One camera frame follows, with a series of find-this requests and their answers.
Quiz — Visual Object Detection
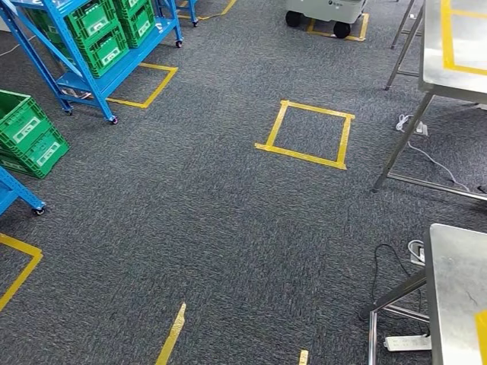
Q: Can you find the white floor cable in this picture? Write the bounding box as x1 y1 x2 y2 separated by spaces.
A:
395 113 473 193

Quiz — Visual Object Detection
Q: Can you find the white square power socket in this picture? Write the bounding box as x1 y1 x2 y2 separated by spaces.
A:
408 240 427 268

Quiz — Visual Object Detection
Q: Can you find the blue metal shelf rack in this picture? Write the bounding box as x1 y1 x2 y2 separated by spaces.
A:
0 167 47 217
0 0 184 125
175 0 200 27

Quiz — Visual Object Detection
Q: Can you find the long white power strip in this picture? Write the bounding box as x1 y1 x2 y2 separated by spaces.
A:
383 334 433 353

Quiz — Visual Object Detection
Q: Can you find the black floor cable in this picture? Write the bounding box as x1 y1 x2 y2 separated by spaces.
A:
369 243 426 336

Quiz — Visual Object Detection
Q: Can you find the stainless steel workbench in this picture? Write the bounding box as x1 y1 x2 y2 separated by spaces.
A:
359 223 487 365
371 0 487 204

